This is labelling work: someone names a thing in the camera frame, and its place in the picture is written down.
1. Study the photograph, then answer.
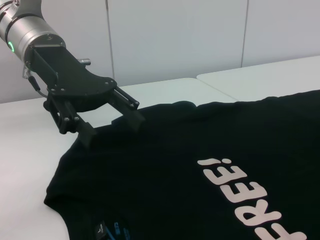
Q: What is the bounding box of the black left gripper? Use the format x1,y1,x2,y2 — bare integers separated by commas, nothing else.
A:
24,42,146,148

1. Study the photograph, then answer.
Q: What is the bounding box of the black shirt with FREE print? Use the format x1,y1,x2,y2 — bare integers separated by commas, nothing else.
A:
43,89,320,240

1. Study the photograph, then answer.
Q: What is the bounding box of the left gripper grey cable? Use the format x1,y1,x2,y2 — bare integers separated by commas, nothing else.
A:
21,64,52,101

